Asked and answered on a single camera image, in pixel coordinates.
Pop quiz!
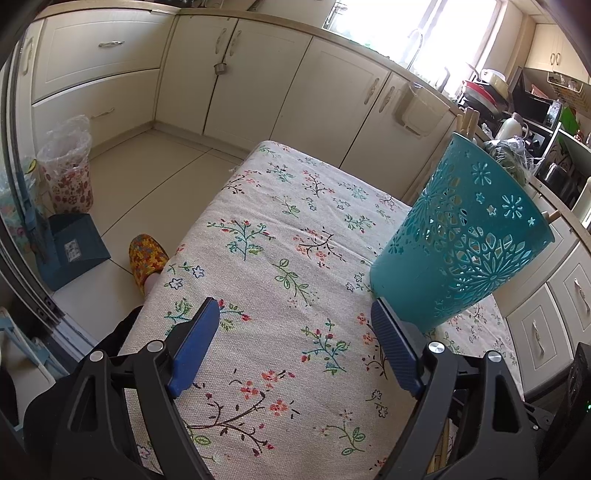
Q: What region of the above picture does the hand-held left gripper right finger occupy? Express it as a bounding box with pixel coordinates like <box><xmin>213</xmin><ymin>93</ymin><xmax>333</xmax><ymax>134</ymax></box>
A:
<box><xmin>371</xmin><ymin>298</ymin><xmax>539</xmax><ymax>480</ymax></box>

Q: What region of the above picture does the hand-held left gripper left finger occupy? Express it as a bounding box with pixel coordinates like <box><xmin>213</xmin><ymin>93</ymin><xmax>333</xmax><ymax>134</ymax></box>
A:
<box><xmin>23</xmin><ymin>298</ymin><xmax>221</xmax><ymax>480</ymax></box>

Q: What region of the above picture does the teal cutout plastic basket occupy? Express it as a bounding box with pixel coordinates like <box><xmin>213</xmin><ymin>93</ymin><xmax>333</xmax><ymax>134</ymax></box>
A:
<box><xmin>369</xmin><ymin>131</ymin><xmax>556</xmax><ymax>334</ymax></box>

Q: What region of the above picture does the cream cabinet with small drawers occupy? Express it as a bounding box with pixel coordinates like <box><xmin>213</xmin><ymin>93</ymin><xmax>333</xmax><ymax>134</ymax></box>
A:
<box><xmin>505</xmin><ymin>216</ymin><xmax>591</xmax><ymax>400</ymax></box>

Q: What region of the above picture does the colourful knitted slipper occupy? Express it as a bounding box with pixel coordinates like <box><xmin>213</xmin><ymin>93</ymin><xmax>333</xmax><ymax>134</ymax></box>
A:
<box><xmin>128</xmin><ymin>234</ymin><xmax>171</xmax><ymax>296</ymax></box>

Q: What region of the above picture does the floral tablecloth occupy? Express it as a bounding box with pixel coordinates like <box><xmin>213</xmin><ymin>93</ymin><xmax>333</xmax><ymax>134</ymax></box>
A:
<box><xmin>117</xmin><ymin>141</ymin><xmax>526</xmax><ymax>480</ymax></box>

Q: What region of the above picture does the blue dustpan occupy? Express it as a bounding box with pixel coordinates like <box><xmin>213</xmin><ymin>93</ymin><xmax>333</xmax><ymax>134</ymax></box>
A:
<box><xmin>36</xmin><ymin>213</ymin><xmax>112</xmax><ymax>291</ymax></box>

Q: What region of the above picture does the silver refrigerator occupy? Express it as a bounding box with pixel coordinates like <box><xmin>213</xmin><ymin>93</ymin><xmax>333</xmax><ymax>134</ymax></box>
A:
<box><xmin>0</xmin><ymin>37</ymin><xmax>71</xmax><ymax>334</ymax></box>

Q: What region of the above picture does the floral bin with plastic bag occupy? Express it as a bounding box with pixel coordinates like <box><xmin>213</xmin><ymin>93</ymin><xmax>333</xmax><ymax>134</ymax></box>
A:
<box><xmin>36</xmin><ymin>115</ymin><xmax>94</xmax><ymax>216</ymax></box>

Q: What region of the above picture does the bag of greens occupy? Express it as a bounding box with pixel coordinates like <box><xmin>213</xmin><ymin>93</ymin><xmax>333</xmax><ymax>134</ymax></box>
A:
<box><xmin>481</xmin><ymin>137</ymin><xmax>542</xmax><ymax>186</ymax></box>

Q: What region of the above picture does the white hanging bin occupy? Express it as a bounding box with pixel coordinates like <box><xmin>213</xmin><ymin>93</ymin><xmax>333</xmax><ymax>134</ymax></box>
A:
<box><xmin>394</xmin><ymin>84</ymin><xmax>459</xmax><ymax>138</ymax></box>

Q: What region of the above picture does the white bottle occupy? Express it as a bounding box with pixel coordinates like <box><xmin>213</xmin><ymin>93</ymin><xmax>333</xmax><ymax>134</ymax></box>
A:
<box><xmin>496</xmin><ymin>113</ymin><xmax>525</xmax><ymax>142</ymax></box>

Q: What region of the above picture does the dish rack with dishes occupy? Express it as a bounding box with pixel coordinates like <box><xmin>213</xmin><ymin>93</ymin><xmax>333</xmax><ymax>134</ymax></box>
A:
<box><xmin>457</xmin><ymin>67</ymin><xmax>511</xmax><ymax>117</ymax></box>

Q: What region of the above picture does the cream cabinet with doors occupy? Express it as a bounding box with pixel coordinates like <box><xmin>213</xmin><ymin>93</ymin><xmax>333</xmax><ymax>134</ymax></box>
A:
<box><xmin>154</xmin><ymin>13</ymin><xmax>463</xmax><ymax>200</ymax></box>

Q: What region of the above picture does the black appliance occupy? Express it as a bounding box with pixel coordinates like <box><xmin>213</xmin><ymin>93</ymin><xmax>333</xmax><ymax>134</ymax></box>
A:
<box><xmin>510</xmin><ymin>67</ymin><xmax>562</xmax><ymax>125</ymax></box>

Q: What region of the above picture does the cream cabinet with wide drawers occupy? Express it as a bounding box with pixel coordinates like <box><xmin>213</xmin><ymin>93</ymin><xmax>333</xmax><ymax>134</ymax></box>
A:
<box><xmin>28</xmin><ymin>8</ymin><xmax>180</xmax><ymax>149</ymax></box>

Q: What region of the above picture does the kitchen faucet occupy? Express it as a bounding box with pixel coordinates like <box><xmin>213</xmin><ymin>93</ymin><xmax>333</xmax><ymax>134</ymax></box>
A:
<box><xmin>406</xmin><ymin>28</ymin><xmax>426</xmax><ymax>71</ymax></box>

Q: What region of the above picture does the window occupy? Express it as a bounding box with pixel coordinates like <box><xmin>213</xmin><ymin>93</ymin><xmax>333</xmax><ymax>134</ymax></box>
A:
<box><xmin>323</xmin><ymin>0</ymin><xmax>505</xmax><ymax>80</ymax></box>

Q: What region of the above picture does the light blue frame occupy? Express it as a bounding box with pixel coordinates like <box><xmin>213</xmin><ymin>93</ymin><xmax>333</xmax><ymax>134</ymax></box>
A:
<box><xmin>0</xmin><ymin>308</ymin><xmax>52</xmax><ymax>376</ymax></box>

